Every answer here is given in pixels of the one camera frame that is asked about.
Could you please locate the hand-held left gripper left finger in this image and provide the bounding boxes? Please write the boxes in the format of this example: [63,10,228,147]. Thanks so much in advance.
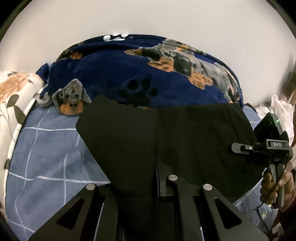
[28,183,123,241]

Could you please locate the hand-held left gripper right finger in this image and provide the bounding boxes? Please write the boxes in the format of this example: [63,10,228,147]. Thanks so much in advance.
[155,155,270,241]

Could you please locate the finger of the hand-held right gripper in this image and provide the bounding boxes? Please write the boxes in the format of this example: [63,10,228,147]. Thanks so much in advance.
[231,142,258,155]

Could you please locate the black pants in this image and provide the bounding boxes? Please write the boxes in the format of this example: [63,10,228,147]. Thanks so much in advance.
[75,95,266,241]

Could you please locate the person's right hand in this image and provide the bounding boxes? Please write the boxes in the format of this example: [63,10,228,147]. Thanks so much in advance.
[260,170,296,212]

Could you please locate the white crumpled clothes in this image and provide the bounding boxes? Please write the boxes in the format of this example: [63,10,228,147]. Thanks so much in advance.
[255,94,295,145]

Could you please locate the wooden furniture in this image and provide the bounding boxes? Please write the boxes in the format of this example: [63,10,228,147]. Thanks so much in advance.
[280,74,296,106]

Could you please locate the blue grid bed sheet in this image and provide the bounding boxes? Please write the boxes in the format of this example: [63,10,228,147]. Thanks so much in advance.
[5,105,281,240]

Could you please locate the navy dog print blanket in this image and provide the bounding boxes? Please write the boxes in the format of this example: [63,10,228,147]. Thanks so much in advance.
[36,34,243,116]

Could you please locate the white floral pillow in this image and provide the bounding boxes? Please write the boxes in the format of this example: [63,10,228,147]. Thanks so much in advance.
[0,70,45,209]

